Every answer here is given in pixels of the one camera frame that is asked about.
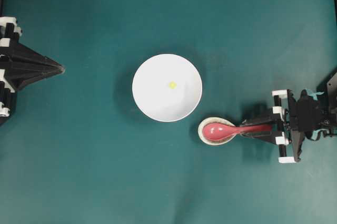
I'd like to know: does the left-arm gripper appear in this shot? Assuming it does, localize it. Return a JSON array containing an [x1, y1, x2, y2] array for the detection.
[[0, 16, 66, 126]]

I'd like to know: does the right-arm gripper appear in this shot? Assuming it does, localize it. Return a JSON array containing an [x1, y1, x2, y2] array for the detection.
[[241, 89, 297, 164]]

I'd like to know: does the pink plastic spoon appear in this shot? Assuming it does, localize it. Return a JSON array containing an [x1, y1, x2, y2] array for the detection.
[[202, 123, 273, 141]]

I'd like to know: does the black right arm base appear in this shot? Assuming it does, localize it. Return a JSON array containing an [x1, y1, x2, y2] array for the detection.
[[316, 68, 336, 114]]

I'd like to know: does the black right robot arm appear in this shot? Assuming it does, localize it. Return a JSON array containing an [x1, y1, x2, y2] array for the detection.
[[240, 89, 336, 164]]

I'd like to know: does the speckled ceramic spoon rest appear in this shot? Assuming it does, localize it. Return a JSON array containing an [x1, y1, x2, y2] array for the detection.
[[197, 117, 235, 146]]

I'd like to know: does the yellow hexagonal prism block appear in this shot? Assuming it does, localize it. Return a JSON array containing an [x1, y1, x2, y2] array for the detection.
[[168, 81, 177, 89]]

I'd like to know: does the white round bowl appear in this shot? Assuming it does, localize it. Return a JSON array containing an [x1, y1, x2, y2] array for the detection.
[[132, 54, 203, 122]]

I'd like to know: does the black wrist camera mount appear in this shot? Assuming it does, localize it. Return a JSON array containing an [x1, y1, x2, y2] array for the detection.
[[287, 90, 336, 162]]

